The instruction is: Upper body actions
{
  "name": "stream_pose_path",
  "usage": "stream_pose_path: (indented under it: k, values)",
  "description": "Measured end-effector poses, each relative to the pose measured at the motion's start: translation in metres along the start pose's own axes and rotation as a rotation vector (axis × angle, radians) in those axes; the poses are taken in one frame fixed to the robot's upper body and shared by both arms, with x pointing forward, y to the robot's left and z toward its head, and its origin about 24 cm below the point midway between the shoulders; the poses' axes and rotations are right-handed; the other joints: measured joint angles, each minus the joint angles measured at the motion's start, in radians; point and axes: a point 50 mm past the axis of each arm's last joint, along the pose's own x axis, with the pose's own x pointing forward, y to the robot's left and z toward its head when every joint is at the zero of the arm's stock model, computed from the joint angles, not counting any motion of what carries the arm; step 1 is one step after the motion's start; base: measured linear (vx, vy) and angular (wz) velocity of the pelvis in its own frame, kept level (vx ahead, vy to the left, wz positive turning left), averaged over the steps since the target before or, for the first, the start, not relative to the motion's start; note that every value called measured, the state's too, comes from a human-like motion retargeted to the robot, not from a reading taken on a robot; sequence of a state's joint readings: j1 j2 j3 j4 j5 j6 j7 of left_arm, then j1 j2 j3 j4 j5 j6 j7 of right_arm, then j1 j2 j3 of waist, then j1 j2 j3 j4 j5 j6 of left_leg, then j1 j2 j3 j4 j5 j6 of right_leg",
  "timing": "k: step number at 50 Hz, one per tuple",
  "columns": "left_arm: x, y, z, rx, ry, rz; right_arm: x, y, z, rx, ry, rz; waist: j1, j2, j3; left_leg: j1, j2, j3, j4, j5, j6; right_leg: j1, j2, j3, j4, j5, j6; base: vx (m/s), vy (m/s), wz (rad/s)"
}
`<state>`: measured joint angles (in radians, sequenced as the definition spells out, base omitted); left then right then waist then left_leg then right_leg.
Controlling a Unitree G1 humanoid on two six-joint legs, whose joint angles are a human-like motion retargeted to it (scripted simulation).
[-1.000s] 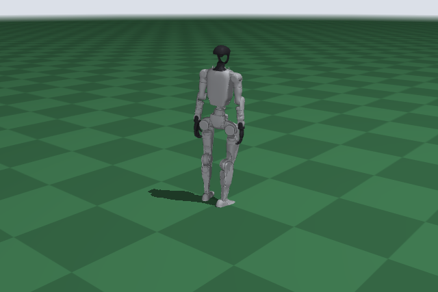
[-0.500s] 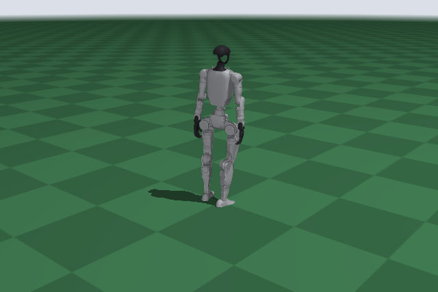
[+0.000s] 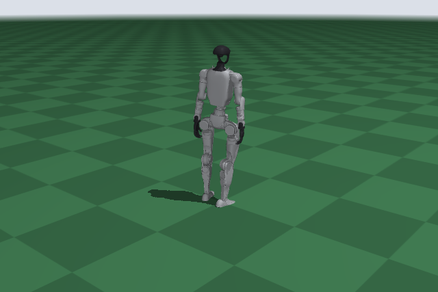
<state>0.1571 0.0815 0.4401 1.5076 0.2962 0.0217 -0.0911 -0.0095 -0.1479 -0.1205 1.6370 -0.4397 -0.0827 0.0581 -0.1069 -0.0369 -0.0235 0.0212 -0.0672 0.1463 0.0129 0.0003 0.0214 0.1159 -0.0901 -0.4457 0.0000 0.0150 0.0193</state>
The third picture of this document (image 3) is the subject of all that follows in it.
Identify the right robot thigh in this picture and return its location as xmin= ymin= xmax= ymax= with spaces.
xmin=220 ymin=120 xmax=240 ymax=170

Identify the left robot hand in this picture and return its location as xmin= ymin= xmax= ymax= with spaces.
xmin=194 ymin=116 xmax=202 ymax=138

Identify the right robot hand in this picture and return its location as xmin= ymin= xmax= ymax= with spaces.
xmin=236 ymin=122 xmax=245 ymax=144

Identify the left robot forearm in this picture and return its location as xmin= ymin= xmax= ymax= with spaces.
xmin=194 ymin=94 xmax=204 ymax=120

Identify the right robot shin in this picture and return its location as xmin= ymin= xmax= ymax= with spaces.
xmin=220 ymin=161 xmax=234 ymax=201

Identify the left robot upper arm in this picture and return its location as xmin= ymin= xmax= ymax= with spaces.
xmin=198 ymin=69 xmax=209 ymax=100

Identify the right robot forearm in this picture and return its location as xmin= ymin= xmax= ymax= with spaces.
xmin=236 ymin=97 xmax=245 ymax=127

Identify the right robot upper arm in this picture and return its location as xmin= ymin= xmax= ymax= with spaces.
xmin=229 ymin=72 xmax=243 ymax=105

